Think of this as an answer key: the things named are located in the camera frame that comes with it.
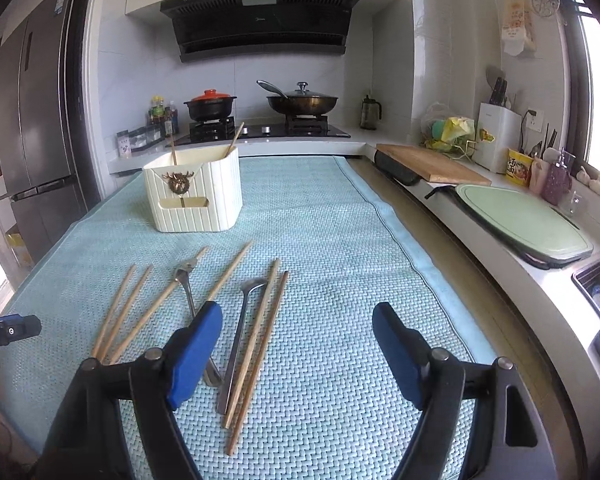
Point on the yellow box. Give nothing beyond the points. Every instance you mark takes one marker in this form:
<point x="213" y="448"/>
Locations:
<point x="19" y="250"/>

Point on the purple soap dispenser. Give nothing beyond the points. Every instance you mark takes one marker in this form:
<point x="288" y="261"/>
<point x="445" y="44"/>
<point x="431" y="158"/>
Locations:
<point x="557" y="180"/>

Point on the wall socket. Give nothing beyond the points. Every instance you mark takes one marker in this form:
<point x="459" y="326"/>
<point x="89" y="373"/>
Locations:
<point x="531" y="119"/>

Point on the hanging metal trivet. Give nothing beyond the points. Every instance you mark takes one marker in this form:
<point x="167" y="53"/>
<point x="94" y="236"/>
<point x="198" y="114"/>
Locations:
<point x="546" y="0"/>

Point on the wooden chopstick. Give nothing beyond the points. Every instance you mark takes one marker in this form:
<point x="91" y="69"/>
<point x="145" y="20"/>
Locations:
<point x="233" y="139"/>
<point x="114" y="310"/>
<point x="252" y="342"/>
<point x="260" y="360"/>
<point x="230" y="269"/>
<point x="127" y="312"/>
<point x="160" y="302"/>
<point x="172" y="152"/>

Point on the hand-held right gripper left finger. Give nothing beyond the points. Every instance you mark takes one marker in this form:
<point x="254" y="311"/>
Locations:
<point x="195" y="355"/>

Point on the metal ladle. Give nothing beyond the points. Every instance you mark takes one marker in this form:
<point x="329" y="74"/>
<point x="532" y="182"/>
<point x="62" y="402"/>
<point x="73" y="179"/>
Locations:
<point x="270" y="86"/>

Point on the grey refrigerator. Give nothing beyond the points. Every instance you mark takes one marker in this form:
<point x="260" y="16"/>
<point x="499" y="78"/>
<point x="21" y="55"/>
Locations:
<point x="35" y="110"/>

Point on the orange pot lid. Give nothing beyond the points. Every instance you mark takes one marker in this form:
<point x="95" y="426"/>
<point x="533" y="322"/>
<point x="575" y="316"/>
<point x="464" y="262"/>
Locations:
<point x="210" y="95"/>

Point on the wooden cutting board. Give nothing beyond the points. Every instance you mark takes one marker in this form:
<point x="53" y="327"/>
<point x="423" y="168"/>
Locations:
<point x="430" y="162"/>

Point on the cream ribbed utensil holder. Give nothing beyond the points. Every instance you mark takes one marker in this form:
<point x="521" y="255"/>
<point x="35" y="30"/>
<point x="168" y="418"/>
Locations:
<point x="215" y="195"/>

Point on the tall dark sauce bottle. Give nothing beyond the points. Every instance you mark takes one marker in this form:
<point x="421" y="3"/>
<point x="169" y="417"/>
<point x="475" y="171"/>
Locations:
<point x="173" y="117"/>

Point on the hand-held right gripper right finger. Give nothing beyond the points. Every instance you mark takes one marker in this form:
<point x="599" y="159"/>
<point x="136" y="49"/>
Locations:
<point x="397" y="355"/>

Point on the window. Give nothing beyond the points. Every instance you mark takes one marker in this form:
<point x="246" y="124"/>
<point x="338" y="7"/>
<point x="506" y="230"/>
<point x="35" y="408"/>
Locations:
<point x="597" y="100"/>

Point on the yellow instant noodle cup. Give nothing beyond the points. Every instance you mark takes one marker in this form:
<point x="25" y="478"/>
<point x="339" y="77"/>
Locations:
<point x="520" y="167"/>

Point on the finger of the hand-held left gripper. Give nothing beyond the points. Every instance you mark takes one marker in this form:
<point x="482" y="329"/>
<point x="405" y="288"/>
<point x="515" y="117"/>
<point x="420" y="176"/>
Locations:
<point x="10" y="331"/>

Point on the dark glass press pot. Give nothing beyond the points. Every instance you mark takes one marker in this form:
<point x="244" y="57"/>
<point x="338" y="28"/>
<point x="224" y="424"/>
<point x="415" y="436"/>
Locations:
<point x="370" y="114"/>

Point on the dark wok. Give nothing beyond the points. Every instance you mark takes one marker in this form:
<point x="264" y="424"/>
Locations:
<point x="302" y="106"/>

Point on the yellow plastic bag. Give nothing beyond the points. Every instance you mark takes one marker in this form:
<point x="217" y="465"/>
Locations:
<point x="457" y="127"/>

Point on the black gas cooktop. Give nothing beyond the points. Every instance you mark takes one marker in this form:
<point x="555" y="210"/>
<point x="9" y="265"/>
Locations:
<point x="260" y="130"/>

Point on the yellow cap oil bottle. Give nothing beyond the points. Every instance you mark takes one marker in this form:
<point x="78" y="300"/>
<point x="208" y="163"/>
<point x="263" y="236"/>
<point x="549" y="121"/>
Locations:
<point x="156" y="110"/>

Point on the dark utensils in holder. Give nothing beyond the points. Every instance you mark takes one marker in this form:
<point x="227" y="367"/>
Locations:
<point x="550" y="140"/>

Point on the green cutting board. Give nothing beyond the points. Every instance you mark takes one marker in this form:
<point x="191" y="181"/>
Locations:
<point x="520" y="220"/>

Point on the white plastic bag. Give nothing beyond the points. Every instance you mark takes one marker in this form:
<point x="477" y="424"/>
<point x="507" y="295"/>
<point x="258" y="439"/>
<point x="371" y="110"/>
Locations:
<point x="430" y="115"/>

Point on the small dark sauce bottle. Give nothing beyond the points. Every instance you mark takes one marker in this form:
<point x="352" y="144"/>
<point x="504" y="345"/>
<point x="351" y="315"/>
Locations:
<point x="168" y="126"/>

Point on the white knife block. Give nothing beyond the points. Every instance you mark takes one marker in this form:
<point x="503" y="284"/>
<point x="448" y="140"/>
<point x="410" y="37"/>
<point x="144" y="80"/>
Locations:
<point x="497" y="137"/>

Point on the glass wok lid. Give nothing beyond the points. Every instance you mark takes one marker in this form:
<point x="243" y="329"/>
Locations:
<point x="305" y="92"/>

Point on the garlic bulbs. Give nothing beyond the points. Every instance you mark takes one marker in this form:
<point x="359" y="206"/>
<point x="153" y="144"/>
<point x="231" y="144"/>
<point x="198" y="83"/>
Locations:
<point x="592" y="180"/>

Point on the black range hood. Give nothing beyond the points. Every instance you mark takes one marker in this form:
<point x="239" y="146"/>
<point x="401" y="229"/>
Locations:
<point x="260" y="20"/>

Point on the black clay pot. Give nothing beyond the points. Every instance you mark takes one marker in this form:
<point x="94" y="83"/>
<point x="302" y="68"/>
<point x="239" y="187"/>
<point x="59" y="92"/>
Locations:
<point x="210" y="110"/>

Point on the labelled spice jar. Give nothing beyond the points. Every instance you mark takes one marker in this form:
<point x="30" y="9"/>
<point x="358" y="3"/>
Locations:
<point x="124" y="145"/>

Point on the light blue woven table mat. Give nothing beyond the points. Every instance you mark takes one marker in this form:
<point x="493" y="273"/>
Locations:
<point x="320" y="240"/>

